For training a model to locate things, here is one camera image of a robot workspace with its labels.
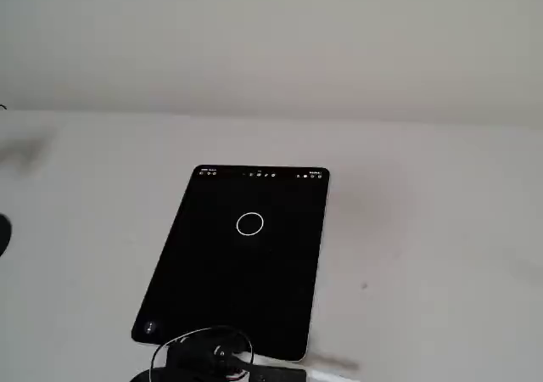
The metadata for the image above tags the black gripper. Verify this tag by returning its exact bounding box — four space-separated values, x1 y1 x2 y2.
165 330 254 377

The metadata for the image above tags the white stylus pen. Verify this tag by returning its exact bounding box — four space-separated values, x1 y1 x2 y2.
305 368 360 382

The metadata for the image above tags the black screen tablet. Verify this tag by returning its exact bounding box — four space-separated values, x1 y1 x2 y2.
130 164 331 362

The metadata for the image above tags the black round object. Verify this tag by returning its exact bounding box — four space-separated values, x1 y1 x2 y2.
0 214 13 258

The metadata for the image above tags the thin black wire loop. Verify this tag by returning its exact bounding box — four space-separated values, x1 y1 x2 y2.
151 325 256 377

